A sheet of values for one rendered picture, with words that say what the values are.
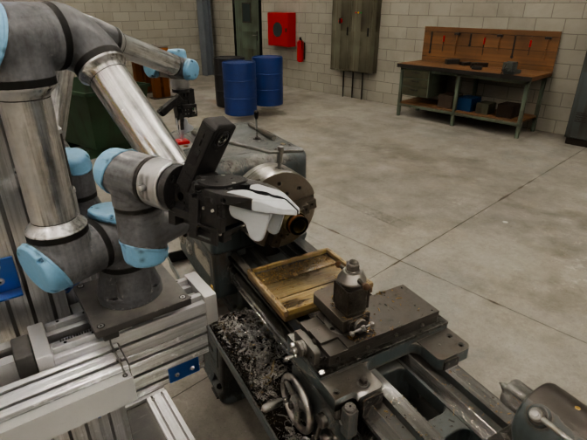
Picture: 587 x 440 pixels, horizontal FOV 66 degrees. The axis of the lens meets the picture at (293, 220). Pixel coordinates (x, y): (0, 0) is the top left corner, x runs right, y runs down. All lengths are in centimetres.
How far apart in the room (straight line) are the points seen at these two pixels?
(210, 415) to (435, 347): 133
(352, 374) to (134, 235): 75
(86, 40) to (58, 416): 73
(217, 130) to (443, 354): 101
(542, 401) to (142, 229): 78
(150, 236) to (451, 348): 96
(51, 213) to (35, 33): 32
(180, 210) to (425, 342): 96
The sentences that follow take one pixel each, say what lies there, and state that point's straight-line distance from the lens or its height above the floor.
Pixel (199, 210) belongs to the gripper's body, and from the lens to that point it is 62.
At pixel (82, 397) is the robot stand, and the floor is 107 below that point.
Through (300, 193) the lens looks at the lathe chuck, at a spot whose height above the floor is 114.
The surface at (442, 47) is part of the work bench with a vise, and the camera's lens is 868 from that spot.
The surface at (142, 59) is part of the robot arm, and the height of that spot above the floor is 163.
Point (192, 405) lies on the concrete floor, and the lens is 249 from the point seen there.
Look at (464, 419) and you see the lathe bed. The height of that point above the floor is 84.
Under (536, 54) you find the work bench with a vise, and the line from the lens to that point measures 805.
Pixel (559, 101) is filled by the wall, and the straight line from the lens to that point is 803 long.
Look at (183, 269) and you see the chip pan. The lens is 247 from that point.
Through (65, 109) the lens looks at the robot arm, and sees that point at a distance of 166.
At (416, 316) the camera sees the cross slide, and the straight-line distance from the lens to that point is 142.
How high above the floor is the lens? 181
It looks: 26 degrees down
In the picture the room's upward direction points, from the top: straight up
